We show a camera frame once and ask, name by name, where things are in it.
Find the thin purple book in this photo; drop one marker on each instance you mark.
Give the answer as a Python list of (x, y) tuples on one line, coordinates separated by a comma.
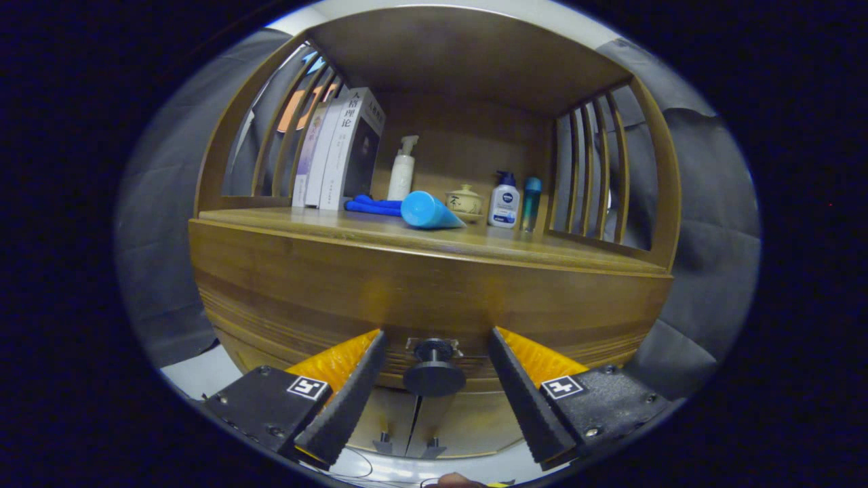
[(305, 166)]

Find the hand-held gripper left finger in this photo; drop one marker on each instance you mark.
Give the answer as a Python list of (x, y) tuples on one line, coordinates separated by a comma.
[(349, 403)]

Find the thin white book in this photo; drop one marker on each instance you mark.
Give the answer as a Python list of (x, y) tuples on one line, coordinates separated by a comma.
[(322, 156)]

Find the wooden drawer with black knob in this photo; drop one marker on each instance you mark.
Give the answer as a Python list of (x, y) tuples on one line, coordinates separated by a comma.
[(434, 298)]

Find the blue cloth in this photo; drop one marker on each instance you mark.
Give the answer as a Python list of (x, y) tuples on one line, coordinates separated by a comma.
[(373, 205)]

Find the white bottle with blue cap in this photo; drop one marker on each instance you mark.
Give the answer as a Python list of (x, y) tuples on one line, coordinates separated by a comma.
[(504, 203)]

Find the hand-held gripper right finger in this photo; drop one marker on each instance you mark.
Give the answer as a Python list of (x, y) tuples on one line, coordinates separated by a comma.
[(525, 400)]

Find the teal bottle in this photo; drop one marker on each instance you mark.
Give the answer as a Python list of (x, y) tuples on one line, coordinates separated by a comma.
[(531, 203)]

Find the beige lidded teacup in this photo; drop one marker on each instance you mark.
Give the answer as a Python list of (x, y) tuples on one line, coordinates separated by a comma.
[(466, 202)]

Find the white pump bottle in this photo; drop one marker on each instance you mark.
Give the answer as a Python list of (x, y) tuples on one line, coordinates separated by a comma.
[(401, 177)]

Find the wooden cabinet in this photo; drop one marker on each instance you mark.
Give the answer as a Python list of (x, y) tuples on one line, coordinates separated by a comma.
[(461, 54)]

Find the wooden cabinet door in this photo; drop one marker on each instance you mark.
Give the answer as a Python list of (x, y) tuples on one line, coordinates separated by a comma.
[(390, 420), (468, 420)]

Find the blue and white tube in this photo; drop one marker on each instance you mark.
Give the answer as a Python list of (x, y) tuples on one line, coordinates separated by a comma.
[(424, 210)]

